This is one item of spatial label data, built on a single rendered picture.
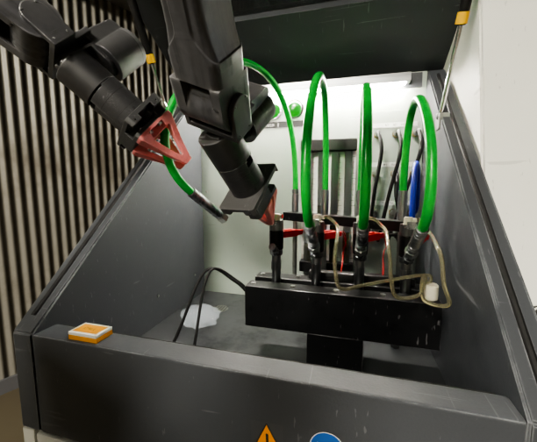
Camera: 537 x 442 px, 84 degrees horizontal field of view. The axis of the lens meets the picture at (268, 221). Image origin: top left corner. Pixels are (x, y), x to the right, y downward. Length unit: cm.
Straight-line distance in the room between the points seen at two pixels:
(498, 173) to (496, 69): 18
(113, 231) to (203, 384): 36
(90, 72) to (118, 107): 5
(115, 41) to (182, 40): 23
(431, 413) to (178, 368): 29
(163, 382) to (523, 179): 62
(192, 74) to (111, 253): 43
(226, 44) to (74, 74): 25
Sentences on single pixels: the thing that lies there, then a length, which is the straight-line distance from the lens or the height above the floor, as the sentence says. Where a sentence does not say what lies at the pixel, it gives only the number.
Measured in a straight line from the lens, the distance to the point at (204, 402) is 45.
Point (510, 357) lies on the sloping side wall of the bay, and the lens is 44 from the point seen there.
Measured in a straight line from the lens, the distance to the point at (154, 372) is 46.
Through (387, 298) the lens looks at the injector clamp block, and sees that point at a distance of 56.
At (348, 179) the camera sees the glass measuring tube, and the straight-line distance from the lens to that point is 82.
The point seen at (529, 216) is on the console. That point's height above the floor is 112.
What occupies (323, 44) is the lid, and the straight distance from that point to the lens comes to 86.
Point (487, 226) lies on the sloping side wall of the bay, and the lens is 52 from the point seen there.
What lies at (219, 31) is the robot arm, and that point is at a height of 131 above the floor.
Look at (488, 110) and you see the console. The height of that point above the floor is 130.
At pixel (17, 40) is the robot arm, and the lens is 56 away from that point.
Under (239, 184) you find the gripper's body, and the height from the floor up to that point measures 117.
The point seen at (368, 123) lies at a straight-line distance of 45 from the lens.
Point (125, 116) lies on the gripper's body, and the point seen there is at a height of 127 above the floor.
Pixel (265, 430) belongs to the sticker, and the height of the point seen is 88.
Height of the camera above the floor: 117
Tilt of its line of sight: 7 degrees down
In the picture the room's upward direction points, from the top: straight up
